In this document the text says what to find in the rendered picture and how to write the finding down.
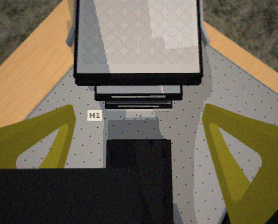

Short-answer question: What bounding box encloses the grey slotted shelf rack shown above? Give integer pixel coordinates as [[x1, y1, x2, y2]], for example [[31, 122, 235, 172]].
[[65, 0, 211, 112]]

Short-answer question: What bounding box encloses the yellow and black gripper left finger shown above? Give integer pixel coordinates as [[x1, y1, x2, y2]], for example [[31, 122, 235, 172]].
[[0, 104, 76, 169]]

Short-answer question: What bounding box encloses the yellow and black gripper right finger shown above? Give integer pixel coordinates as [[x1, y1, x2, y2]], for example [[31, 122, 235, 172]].
[[202, 103, 278, 224]]

